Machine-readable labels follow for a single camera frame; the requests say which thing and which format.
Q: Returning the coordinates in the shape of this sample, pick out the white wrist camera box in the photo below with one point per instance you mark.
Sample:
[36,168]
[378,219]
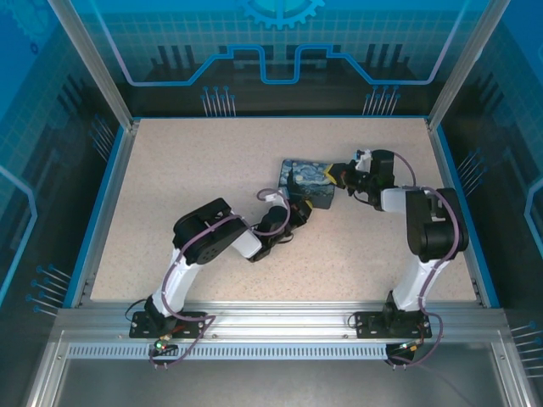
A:
[362,157]
[271,196]

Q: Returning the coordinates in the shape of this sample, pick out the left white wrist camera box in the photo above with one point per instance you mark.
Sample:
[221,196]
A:
[271,196]

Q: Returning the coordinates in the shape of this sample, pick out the aluminium front rail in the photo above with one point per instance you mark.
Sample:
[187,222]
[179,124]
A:
[275,318]

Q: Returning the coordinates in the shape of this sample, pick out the aluminium side rail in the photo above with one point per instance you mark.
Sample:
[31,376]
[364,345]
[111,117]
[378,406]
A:
[107,212]
[455,212]

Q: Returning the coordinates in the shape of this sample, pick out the starry night tin box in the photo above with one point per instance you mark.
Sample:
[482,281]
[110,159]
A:
[305,182]

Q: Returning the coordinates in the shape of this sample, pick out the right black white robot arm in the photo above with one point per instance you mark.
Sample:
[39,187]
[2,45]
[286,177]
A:
[428,229]

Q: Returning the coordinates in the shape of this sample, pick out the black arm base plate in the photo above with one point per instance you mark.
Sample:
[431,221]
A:
[140,330]
[365,326]

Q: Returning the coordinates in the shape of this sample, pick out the aluminium frame post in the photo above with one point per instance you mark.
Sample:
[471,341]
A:
[104,68]
[457,68]

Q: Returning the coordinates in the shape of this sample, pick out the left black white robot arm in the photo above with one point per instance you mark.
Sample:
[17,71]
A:
[203,237]

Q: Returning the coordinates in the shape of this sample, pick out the grey metal shelf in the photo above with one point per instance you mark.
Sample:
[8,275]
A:
[275,381]

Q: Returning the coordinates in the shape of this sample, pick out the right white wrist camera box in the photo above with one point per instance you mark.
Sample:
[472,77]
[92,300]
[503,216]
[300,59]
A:
[362,157]

